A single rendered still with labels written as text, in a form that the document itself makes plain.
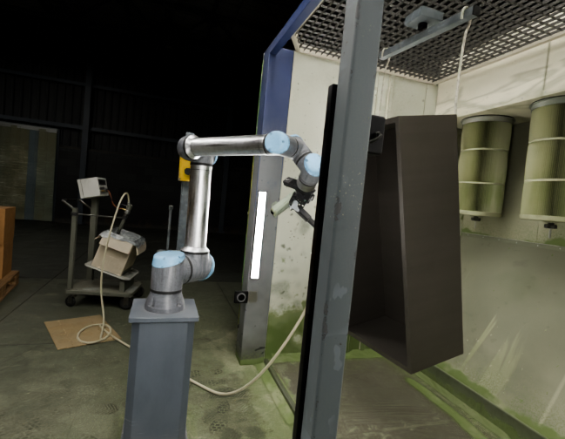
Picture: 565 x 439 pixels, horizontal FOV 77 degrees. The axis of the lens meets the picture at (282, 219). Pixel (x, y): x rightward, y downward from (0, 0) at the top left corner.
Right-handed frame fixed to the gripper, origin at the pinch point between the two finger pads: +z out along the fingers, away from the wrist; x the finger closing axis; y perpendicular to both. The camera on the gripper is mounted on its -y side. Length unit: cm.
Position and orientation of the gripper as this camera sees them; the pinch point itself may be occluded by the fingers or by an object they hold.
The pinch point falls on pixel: (292, 204)
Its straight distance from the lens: 181.9
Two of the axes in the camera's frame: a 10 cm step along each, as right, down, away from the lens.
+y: 7.1, 6.7, -2.3
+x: 6.8, -5.6, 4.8
